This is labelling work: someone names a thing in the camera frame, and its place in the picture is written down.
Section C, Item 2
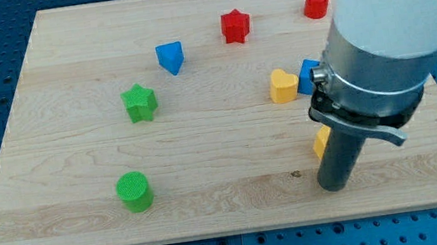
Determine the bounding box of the yellow heart block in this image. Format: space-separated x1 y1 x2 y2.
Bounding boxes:
269 69 299 104

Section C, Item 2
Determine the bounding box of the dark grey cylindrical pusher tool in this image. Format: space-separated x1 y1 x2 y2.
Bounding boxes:
317 129 365 192

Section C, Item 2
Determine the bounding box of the red star block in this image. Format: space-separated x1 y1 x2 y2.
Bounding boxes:
220 8 251 44

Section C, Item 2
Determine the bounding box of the blue cube block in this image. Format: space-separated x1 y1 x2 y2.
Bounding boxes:
297 59 320 96

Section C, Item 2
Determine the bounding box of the green cylinder block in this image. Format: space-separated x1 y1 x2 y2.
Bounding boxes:
116 171 154 213

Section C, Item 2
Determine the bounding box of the green star block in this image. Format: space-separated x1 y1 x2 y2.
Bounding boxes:
120 83 158 123

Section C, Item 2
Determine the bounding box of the red cylinder block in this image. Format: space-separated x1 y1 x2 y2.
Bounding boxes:
304 0 330 19

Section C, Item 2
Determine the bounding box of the yellow hexagon block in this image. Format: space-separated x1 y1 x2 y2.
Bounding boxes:
313 125 331 159

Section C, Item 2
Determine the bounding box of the light wooden board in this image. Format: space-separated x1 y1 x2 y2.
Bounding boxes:
0 0 437 245

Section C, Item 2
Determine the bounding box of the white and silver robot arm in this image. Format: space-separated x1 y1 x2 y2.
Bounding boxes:
310 0 437 154

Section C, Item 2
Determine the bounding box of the blue triangle block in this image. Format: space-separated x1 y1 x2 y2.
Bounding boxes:
155 41 184 76

